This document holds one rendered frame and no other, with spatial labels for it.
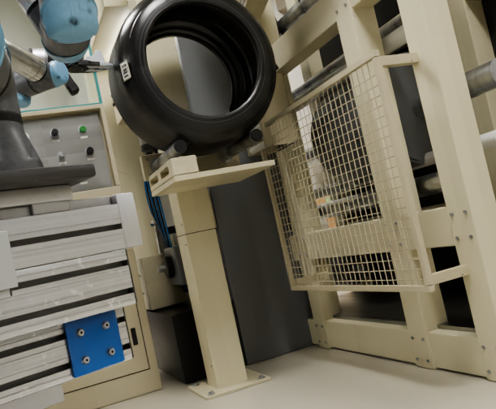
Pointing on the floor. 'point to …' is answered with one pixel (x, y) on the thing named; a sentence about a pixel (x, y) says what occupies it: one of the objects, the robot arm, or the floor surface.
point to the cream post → (200, 244)
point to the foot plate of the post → (227, 386)
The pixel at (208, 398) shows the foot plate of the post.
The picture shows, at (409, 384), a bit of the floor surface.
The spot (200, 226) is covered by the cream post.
